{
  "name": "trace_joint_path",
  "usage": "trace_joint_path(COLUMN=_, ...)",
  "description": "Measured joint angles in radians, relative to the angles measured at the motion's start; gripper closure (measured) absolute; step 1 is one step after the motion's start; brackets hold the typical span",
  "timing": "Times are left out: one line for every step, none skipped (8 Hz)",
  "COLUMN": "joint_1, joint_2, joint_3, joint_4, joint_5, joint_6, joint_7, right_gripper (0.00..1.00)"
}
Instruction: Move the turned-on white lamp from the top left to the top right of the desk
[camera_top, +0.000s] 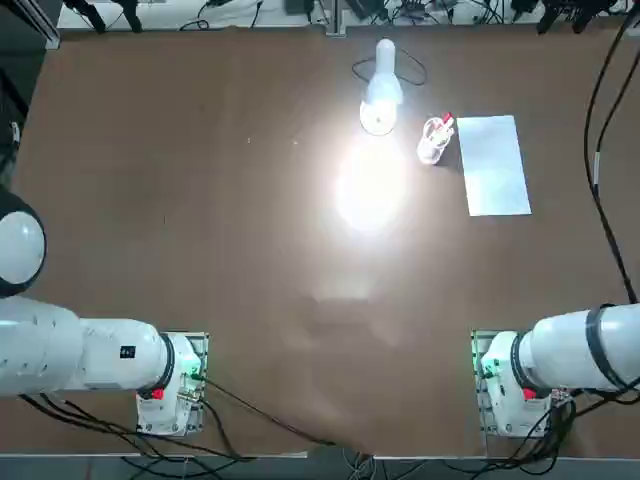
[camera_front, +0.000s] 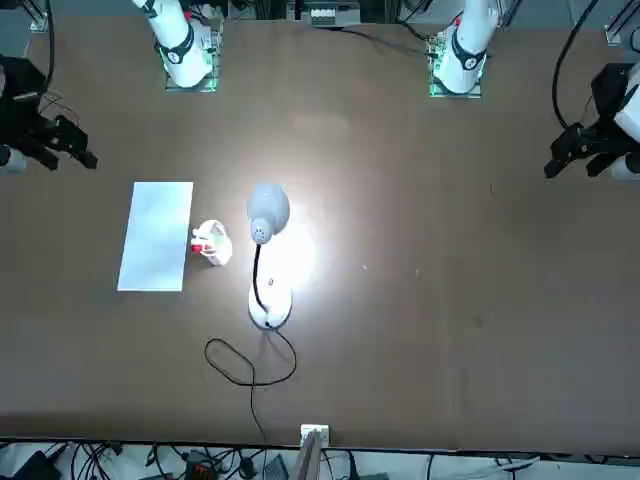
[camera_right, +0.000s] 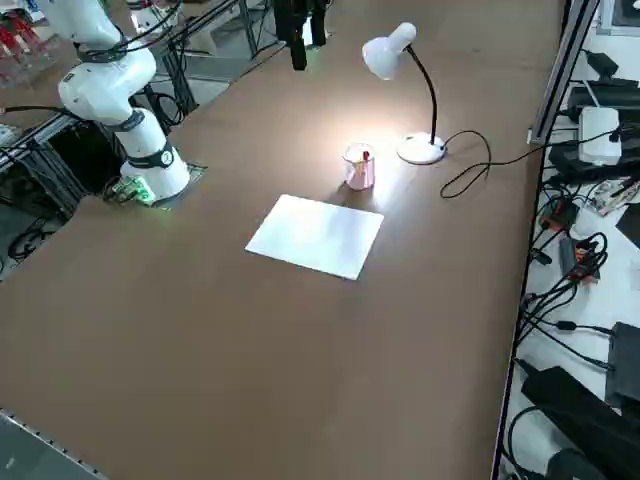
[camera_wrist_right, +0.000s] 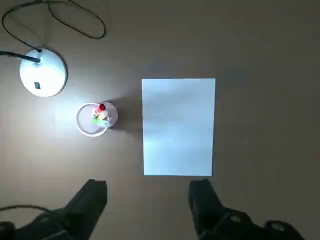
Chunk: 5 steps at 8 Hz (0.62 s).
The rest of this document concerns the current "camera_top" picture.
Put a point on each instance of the white desk lamp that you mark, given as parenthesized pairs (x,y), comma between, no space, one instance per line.
(382,92)

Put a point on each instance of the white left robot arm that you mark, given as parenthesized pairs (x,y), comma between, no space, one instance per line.
(55,345)

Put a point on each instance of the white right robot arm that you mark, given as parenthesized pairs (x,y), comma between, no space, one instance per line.
(565,350)

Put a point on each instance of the white pen cup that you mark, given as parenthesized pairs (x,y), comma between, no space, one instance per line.
(431,150)

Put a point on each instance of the red marker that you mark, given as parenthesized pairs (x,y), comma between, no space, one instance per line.
(447,120)

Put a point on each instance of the white paper sheet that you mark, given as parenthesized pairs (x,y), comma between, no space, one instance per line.
(492,165)

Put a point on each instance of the black tripod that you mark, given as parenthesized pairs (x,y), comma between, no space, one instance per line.
(575,12)
(95,15)

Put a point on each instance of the aluminium frame post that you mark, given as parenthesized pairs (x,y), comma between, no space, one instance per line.
(336,17)

